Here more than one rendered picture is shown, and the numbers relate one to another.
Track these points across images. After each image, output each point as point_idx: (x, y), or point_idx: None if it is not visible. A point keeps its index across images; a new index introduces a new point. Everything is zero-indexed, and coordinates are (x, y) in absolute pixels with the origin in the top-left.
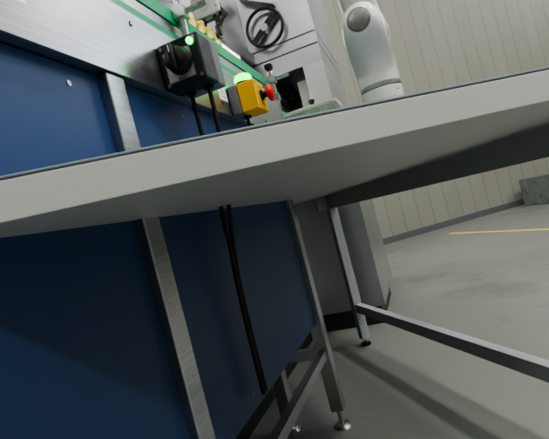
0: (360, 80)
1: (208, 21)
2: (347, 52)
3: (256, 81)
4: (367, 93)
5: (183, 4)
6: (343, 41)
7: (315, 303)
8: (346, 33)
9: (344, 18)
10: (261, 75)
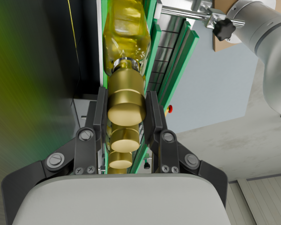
0: (262, 55)
1: (106, 186)
2: (263, 80)
3: (166, 115)
4: (254, 52)
5: (148, 159)
6: (264, 90)
7: None
8: (264, 98)
9: (274, 108)
10: (192, 52)
